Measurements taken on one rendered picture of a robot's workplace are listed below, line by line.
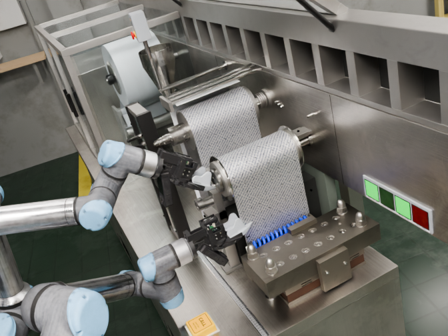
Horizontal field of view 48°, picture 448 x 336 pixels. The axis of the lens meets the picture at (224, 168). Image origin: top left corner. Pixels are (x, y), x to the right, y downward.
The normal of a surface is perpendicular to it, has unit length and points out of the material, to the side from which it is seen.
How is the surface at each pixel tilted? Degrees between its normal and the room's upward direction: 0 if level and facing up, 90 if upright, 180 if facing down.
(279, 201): 90
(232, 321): 0
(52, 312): 40
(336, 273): 90
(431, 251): 0
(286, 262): 0
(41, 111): 90
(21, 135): 90
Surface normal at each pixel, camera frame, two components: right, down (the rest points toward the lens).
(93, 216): 0.00, 0.47
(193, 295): -0.24, -0.86
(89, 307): 0.90, -0.11
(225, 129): 0.42, 0.36
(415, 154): -0.88, 0.39
